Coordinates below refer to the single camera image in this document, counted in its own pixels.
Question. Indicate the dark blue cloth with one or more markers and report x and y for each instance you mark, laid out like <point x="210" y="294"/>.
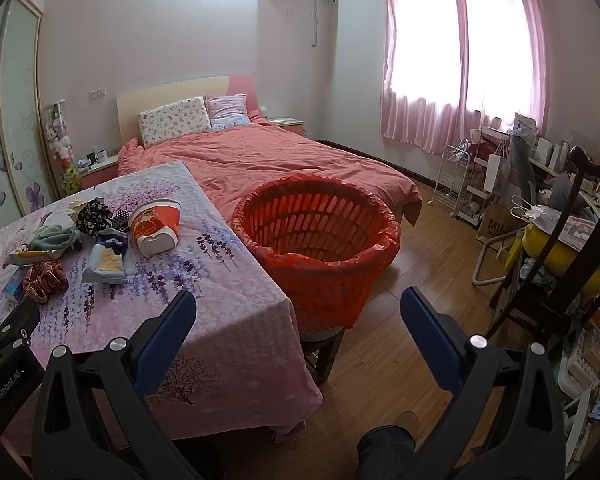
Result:
<point x="114" y="241"/>

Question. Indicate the beige and pink headboard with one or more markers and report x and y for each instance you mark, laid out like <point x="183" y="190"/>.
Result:
<point x="180" y="91"/>

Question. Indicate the white plastic bag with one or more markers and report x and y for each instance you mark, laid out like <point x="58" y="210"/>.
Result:
<point x="537" y="210"/>

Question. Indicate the pink curtain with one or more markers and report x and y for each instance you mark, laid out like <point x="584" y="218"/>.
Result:
<point x="405" y="120"/>
<point x="535" y="35"/>

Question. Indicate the white paper bag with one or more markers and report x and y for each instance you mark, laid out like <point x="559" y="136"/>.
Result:
<point x="497" y="175"/>

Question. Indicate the striped pink pillow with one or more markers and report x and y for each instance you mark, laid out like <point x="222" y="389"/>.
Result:
<point x="227" y="110"/>

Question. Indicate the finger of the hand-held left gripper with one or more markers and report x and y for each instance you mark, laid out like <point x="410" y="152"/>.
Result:
<point x="22" y="322"/>

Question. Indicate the light green sock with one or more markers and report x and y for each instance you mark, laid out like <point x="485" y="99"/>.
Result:
<point x="47" y="234"/>
<point x="70" y="242"/>

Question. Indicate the white yellow wrapper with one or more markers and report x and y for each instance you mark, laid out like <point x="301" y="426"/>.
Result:
<point x="25" y="256"/>

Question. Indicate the white mug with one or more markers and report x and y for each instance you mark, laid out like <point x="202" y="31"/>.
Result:
<point x="103" y="154"/>

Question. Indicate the white shelf trolley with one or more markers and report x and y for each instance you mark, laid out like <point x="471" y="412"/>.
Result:
<point x="475" y="195"/>

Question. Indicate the pink nightstand with book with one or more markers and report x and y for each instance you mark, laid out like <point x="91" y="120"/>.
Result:
<point x="287" y="125"/>

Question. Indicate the white tissue paper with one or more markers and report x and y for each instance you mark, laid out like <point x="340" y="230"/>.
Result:
<point x="76" y="204"/>

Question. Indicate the yellow cushion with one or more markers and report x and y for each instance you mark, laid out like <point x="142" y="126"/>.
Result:
<point x="545" y="255"/>

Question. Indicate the red and white paper bucket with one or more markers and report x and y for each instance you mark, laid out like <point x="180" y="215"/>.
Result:
<point x="155" y="225"/>

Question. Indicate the wall switch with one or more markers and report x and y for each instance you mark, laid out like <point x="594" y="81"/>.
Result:
<point x="98" y="93"/>

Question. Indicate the yellow green plush toy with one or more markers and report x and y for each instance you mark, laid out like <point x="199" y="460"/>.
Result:
<point x="70" y="180"/>

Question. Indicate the person's leg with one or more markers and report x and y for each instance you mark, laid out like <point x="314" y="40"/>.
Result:
<point x="385" y="452"/>

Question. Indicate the light blue tube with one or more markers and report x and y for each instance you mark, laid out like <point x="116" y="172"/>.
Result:
<point x="15" y="287"/>

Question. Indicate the bed with pink cover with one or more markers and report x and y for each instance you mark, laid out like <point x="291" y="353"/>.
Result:
<point x="280" y="160"/>

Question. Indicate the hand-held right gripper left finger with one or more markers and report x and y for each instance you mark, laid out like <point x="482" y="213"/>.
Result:
<point x="166" y="340"/>

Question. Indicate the table with floral cloth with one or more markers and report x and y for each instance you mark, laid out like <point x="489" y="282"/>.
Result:
<point x="205" y="280"/>

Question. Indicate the brown paper bag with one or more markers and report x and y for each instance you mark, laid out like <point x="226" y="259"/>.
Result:
<point x="495" y="225"/>

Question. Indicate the cluttered desk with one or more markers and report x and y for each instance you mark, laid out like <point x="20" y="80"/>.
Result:
<point x="550" y="160"/>

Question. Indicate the plush toy tube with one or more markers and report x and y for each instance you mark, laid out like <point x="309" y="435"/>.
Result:
<point x="60" y="135"/>

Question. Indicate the pink nightstand with mugs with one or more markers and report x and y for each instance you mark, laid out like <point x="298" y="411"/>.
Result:
<point x="97" y="175"/>

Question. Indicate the black floral scrunchie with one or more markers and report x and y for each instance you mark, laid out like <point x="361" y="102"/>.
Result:
<point x="94" y="217"/>

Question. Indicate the flower print sliding wardrobe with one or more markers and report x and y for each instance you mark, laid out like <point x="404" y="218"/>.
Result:
<point x="15" y="110"/>

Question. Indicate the air conditioner pipe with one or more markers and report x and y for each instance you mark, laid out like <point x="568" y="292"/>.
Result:
<point x="316" y="20"/>

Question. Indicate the white storage rack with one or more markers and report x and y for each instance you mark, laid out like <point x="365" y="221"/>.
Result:
<point x="587" y="360"/>

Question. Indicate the dark wooden stool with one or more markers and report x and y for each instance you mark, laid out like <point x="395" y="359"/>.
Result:
<point x="327" y="355"/>

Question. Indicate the floral print pillow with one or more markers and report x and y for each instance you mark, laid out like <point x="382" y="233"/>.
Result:
<point x="175" y="120"/>

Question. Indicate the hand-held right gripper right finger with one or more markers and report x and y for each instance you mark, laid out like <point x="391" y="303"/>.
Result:
<point x="430" y="342"/>

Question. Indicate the dark wooden chair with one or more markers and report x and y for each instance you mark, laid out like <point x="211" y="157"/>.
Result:
<point x="570" y="240"/>

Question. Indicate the white tube frame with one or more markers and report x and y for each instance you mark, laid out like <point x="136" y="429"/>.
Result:
<point x="482" y="265"/>

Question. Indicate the plaid scrunchie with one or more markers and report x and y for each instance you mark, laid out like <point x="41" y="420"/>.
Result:
<point x="45" y="281"/>

